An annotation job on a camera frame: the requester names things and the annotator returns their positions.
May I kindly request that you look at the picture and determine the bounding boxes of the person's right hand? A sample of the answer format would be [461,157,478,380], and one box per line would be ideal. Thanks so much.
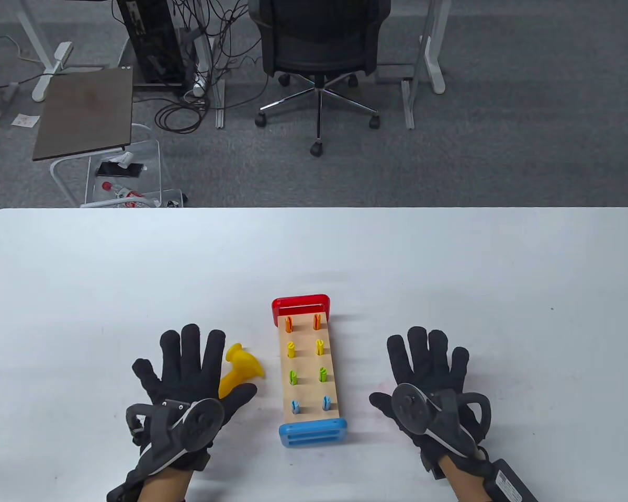
[369,326,492,471]

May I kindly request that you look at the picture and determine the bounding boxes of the person's left hand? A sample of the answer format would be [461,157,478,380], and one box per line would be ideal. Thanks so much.
[126,324,257,474]

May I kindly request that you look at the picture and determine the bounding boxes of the yellow toy hammer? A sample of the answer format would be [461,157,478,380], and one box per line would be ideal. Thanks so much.
[219,343,266,399]

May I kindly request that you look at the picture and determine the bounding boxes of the rainbow wooden hammer bench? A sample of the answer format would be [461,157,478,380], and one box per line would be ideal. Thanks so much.
[271,294,349,449]

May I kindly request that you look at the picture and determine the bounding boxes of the person's left forearm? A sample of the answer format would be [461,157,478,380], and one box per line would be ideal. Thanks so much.
[136,465,194,502]

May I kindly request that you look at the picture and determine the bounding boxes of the grey round glove tracker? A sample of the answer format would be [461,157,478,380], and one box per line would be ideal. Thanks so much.
[125,398,226,476]
[391,383,492,461]

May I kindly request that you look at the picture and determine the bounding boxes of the black wrist box with label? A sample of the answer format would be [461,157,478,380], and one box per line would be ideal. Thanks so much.
[484,459,540,502]

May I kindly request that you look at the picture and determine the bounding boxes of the red-capped bottle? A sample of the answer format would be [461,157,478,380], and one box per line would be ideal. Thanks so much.
[102,181,147,204]

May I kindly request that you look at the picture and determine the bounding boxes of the black smartphone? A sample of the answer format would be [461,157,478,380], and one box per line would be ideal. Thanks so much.
[95,162,145,178]

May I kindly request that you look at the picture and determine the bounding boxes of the clear plastic storage bin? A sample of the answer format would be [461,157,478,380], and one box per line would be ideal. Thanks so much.
[85,139,163,206]

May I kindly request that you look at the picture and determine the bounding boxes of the grey desk leg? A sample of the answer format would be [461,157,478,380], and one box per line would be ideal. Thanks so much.
[194,31,226,129]
[375,63,417,130]

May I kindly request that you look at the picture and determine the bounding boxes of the brown side table top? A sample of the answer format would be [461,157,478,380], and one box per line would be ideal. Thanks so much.
[32,66,134,162]

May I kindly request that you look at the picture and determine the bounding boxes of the white power strip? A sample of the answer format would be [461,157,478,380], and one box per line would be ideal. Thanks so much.
[185,71,207,100]

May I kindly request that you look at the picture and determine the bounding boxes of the black computer tower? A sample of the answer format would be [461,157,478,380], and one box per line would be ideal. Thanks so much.
[116,0,186,87]

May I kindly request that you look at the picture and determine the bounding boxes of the black office chair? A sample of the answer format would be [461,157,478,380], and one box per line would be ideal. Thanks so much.
[249,0,393,157]

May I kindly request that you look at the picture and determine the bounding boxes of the white metal table frame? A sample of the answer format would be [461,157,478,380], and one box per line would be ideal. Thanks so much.
[50,123,189,209]

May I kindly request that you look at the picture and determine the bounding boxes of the black cable bundle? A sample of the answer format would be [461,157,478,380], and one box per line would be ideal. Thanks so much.
[154,0,265,134]

